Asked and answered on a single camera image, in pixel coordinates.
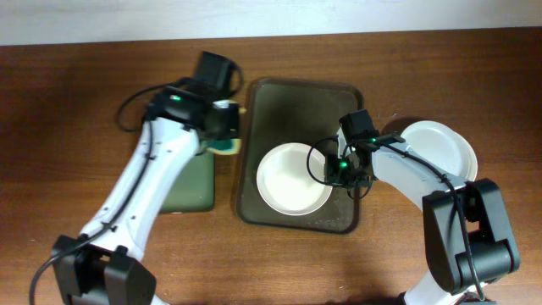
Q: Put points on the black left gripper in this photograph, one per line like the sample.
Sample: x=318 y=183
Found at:
x=235 y=136

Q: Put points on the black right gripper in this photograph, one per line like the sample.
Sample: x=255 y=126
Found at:
x=333 y=175

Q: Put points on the green and yellow sponge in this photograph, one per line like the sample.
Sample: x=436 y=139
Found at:
x=226 y=147

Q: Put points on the pink plate with stain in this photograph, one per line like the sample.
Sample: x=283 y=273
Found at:
x=289 y=179

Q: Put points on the pale green plate with stain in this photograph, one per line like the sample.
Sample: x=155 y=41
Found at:
x=434 y=142

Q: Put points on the white plate with stain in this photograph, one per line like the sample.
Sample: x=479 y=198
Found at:
x=467 y=162

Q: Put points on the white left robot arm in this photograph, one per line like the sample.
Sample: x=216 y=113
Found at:
x=103 y=264

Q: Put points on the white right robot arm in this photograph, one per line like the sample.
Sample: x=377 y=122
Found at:
x=469 y=242

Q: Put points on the large dark serving tray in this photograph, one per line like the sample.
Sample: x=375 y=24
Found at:
x=280 y=111

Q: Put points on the small black water tray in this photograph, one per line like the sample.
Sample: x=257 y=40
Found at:
x=194 y=188

